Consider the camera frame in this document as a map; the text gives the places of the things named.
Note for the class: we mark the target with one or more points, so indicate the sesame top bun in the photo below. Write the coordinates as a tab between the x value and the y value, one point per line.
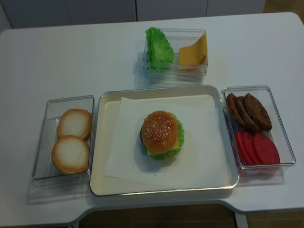
159	131

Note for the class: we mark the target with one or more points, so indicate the green lettuce leaf on burger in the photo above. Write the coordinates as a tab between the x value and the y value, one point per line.
170	154

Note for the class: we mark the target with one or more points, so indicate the yellow cheese slice on burger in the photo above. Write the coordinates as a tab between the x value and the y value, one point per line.
173	147

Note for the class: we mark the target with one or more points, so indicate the green lettuce leaves in container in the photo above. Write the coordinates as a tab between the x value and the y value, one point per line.
160	52

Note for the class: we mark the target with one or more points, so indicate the clear lettuce and cheese container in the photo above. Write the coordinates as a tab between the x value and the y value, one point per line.
173	76

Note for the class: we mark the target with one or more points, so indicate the yellow cheese slices in container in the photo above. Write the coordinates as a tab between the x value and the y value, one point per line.
195	54

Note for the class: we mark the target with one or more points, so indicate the brown burger patty on burger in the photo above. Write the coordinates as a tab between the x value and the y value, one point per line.
141	134

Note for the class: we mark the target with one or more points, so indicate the white serving tray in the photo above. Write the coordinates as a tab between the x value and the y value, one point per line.
108	110

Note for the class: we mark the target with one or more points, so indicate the white paper sheet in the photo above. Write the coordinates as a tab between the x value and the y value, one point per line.
198	164

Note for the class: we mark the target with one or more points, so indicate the upper bun half in container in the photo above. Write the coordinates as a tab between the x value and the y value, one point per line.
75	122

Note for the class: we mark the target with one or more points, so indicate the bun half in container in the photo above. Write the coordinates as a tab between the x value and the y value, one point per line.
75	122
70	155

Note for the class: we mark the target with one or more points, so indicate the left brown patty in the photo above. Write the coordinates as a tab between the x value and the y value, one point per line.
230	100

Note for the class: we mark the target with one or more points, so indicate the lower bun half in container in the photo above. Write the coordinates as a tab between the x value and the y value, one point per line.
70	155

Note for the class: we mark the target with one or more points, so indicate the middle brown patty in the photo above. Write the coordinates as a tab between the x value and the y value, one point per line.
240	105

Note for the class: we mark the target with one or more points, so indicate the left red tomato slice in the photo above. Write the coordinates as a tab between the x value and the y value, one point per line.
244	157

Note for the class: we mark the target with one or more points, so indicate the red tomato slice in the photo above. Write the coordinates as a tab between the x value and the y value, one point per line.
248	144
265	149
244	157

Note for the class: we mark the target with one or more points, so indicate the clear bun container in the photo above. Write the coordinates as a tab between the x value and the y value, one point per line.
48	184

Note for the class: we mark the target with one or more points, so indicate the middle red tomato slice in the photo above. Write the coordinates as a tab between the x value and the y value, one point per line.
248	144

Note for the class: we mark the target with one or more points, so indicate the right brown patty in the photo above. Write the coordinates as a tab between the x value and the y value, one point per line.
257	112

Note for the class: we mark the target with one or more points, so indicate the clear patty and tomato container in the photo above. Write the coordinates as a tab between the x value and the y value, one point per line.
260	174

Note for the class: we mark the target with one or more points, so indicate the right red tomato slice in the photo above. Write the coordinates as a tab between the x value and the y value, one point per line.
265	149

